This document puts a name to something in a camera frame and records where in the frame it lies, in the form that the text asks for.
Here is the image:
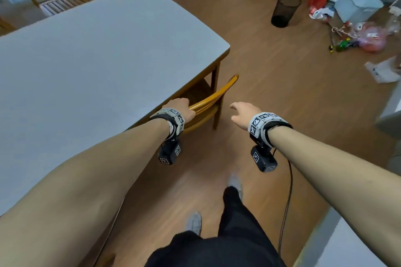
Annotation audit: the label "green toy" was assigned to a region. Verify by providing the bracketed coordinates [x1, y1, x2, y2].
[328, 37, 359, 53]

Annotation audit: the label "white flat packet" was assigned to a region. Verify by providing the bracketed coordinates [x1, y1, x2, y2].
[364, 55, 401, 84]

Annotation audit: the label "person's grey shoe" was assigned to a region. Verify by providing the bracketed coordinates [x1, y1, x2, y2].
[186, 212, 203, 236]
[228, 173, 244, 200]

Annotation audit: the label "person's grey right shoe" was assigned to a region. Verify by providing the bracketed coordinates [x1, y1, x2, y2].
[228, 173, 244, 200]

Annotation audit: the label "grey marker left wristband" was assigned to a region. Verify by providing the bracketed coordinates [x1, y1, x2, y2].
[150, 107, 186, 141]

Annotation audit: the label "black mesh wastebasket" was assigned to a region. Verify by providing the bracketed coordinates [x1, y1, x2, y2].
[271, 0, 302, 28]

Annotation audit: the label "person's black trousers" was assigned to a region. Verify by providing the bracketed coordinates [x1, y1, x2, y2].
[145, 186, 287, 267]

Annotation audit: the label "person's left forearm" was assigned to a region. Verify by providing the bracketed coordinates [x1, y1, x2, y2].
[0, 118, 171, 267]

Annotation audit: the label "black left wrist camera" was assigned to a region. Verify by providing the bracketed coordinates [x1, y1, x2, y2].
[157, 138, 182, 166]

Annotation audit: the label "person's left hand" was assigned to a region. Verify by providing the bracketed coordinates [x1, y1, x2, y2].
[165, 98, 197, 123]

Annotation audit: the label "white table edge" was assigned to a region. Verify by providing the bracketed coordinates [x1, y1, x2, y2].
[293, 207, 390, 267]

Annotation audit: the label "black cable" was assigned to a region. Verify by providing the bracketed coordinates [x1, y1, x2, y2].
[273, 149, 294, 256]

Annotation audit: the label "person's right hand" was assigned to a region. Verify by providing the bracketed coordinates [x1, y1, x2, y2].
[230, 102, 262, 131]

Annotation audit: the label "person's grey left shoe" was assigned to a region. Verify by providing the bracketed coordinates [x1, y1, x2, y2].
[186, 212, 203, 236]

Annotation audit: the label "grey marker wristband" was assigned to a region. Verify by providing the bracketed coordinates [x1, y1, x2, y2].
[248, 112, 294, 149]
[150, 107, 186, 141]

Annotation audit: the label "grey cabinet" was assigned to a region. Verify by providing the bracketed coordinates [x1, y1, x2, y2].
[375, 82, 401, 140]

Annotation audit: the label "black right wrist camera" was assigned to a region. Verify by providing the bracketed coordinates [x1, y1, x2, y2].
[250, 145, 278, 173]

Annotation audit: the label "crumpled white red wrapper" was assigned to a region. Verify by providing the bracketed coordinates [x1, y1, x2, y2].
[309, 7, 335, 23]

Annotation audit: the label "yellow wooden chair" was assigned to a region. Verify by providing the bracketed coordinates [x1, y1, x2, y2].
[181, 74, 240, 135]

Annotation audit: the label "grey topped wooden table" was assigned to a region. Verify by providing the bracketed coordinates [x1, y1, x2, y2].
[0, 0, 231, 267]

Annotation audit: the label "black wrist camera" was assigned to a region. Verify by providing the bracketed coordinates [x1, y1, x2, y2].
[250, 145, 278, 173]
[157, 138, 182, 166]

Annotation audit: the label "pink plastic bag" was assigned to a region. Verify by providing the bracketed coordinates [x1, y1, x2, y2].
[357, 22, 388, 53]

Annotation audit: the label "person's right forearm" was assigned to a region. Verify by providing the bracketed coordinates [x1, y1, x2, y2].
[269, 126, 401, 267]

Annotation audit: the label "light blue box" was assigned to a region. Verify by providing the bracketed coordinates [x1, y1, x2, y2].
[334, 0, 385, 24]

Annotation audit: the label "grey marker right wristband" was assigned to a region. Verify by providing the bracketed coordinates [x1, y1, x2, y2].
[248, 112, 294, 149]

